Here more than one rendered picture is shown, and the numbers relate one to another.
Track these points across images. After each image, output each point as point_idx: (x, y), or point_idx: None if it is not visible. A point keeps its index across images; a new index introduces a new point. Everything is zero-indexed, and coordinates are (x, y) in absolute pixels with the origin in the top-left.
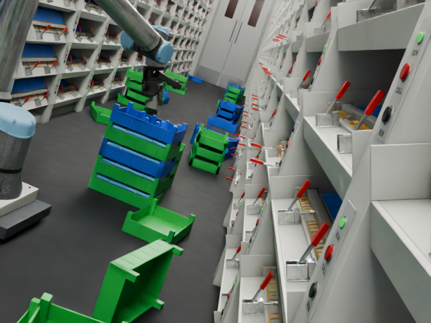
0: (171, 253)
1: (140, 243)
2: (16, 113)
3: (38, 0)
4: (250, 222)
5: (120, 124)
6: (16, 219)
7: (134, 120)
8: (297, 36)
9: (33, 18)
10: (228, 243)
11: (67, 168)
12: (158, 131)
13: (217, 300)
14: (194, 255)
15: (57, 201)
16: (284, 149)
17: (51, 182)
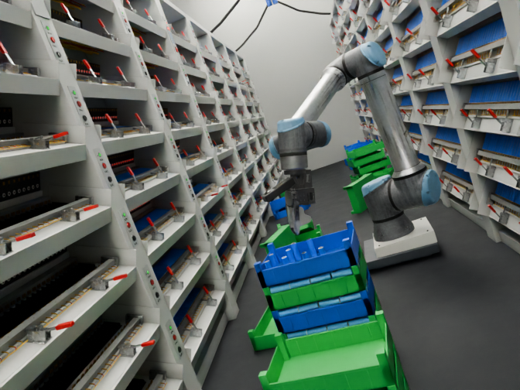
0: (266, 248)
1: None
2: (373, 181)
3: (367, 102)
4: (222, 230)
5: (343, 245)
6: (367, 245)
7: (323, 239)
8: (121, 132)
9: (374, 116)
10: (227, 278)
11: (446, 340)
12: (292, 249)
13: (237, 302)
14: (251, 324)
15: (384, 291)
16: (199, 195)
17: (419, 305)
